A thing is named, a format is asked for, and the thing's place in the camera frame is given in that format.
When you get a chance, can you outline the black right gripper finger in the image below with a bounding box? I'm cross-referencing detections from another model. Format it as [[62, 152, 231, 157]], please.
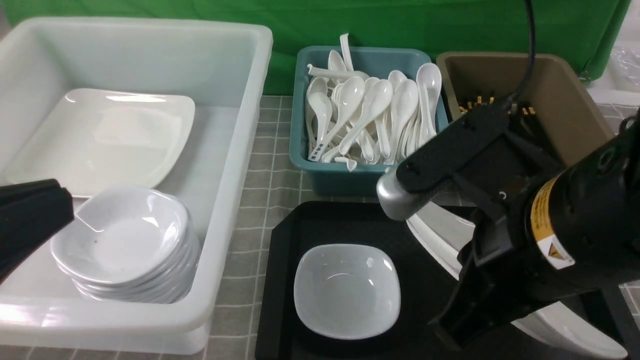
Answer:
[[432, 250, 570, 349]]

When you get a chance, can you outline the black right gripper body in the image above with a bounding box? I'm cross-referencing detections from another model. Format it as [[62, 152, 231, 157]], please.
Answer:
[[376, 104, 566, 266]]

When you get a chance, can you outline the white square plate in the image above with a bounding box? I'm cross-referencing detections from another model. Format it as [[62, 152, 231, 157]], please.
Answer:
[[407, 202, 628, 360], [3, 88, 195, 199]]

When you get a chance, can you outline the small white bowl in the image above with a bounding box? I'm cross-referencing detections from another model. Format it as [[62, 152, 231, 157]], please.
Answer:
[[293, 243, 402, 341]]

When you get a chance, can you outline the white ceramic soup spoon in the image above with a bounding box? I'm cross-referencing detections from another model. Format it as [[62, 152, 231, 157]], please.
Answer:
[[307, 64, 370, 81]]

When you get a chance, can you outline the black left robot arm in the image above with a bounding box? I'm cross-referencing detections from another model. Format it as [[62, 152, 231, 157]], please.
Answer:
[[0, 178, 74, 281]]

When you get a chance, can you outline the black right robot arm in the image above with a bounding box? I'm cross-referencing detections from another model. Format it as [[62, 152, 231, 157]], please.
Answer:
[[376, 104, 639, 350]]

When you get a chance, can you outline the white square plate in bin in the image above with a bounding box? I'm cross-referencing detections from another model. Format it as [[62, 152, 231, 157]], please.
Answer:
[[3, 88, 195, 199]]

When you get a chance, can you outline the bundle of black chopsticks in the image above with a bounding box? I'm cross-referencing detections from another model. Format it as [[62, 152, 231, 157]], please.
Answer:
[[458, 92, 537, 117]]

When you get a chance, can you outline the brown plastic chopstick bin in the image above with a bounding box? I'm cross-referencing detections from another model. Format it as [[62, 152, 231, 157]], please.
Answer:
[[436, 51, 614, 167]]

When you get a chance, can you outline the pile of white soup spoons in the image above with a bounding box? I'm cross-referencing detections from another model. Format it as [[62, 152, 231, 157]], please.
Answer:
[[305, 33, 449, 173]]

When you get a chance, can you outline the green backdrop cloth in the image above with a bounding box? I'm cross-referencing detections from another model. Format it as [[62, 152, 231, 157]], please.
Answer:
[[1, 0, 631, 95]]

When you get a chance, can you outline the clear plastic bag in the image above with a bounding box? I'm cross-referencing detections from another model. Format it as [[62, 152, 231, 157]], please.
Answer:
[[609, 42, 640, 92]]

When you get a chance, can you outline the black serving tray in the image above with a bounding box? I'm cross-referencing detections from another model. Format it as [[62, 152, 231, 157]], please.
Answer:
[[254, 201, 640, 360]]

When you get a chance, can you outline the grey checked tablecloth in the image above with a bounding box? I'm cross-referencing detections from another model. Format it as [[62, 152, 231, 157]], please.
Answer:
[[0, 95, 640, 360]]

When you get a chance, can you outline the large white plastic bin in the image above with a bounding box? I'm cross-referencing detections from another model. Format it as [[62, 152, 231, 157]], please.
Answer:
[[1, 17, 273, 359]]

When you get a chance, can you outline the stack of white bowls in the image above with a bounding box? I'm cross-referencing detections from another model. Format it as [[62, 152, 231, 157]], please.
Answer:
[[50, 186, 202, 305]]

